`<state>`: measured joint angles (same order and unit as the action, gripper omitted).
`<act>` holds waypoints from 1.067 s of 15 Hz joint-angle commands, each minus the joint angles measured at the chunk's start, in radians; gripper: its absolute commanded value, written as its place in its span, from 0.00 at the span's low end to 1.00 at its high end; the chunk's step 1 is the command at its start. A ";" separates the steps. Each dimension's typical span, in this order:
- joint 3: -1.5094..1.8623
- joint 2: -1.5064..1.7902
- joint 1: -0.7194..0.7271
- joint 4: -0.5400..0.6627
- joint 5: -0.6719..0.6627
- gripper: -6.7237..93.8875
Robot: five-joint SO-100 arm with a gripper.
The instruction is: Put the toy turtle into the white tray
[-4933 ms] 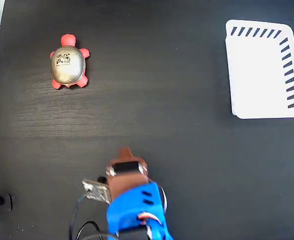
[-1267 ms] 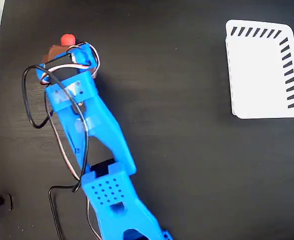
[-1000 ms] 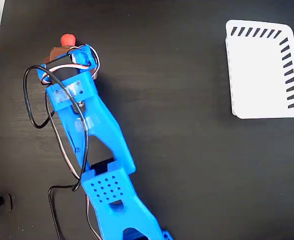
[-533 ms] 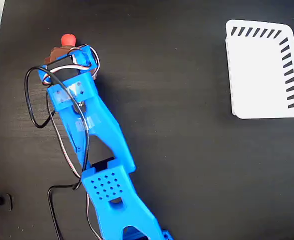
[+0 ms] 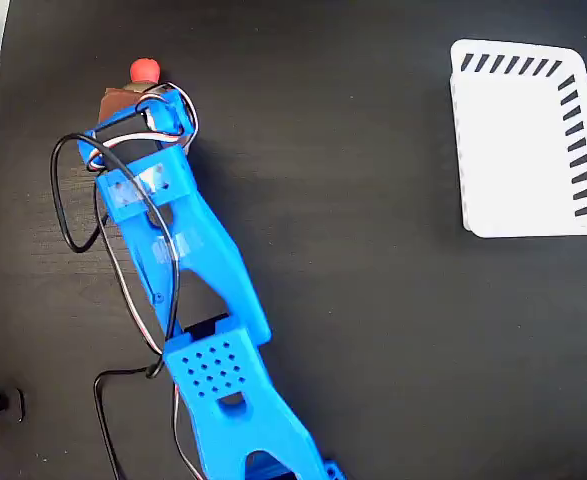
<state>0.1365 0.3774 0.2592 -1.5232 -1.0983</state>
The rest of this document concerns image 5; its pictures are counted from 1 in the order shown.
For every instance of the white plastic basket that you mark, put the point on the white plastic basket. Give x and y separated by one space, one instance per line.
513 150

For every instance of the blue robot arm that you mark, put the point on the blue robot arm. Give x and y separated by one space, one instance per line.
198 235

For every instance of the brown gripper with servo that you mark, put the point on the brown gripper with servo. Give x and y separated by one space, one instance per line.
169 111

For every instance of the black table clamp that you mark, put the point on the black table clamp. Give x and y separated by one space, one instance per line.
17 402

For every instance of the red turtle toy grey shell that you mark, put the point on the red turtle toy grey shell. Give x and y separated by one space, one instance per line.
144 70

